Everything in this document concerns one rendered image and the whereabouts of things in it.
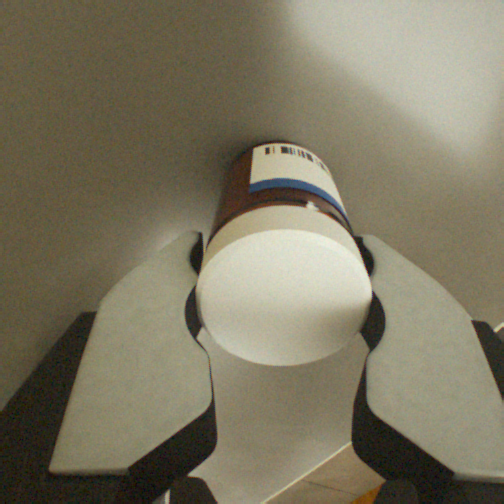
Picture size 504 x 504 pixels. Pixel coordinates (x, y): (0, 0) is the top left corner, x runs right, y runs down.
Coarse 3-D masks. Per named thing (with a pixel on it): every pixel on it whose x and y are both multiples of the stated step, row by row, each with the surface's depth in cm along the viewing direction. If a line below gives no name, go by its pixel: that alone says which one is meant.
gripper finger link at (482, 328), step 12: (480, 324) 8; (480, 336) 8; (492, 336) 8; (492, 348) 8; (492, 360) 7; (492, 372) 7; (456, 480) 6; (444, 492) 6; (456, 492) 5; (468, 492) 5; (480, 492) 5; (492, 492) 5
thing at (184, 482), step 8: (176, 480) 5; (184, 480) 5; (192, 480) 5; (200, 480) 5; (392, 480) 5; (400, 480) 5; (176, 488) 5; (184, 488) 5; (192, 488) 5; (200, 488) 5; (208, 488) 5; (384, 488) 5; (392, 488) 5; (400, 488) 5; (408, 488) 5; (176, 496) 5; (184, 496) 5; (192, 496) 5; (200, 496) 5; (208, 496) 5; (376, 496) 5; (384, 496) 5; (392, 496) 5; (400, 496) 5; (408, 496) 5; (416, 496) 5
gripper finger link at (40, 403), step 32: (64, 352) 7; (32, 384) 7; (64, 384) 7; (0, 416) 6; (32, 416) 6; (0, 448) 6; (32, 448) 6; (0, 480) 5; (32, 480) 5; (64, 480) 5; (96, 480) 5; (128, 480) 6
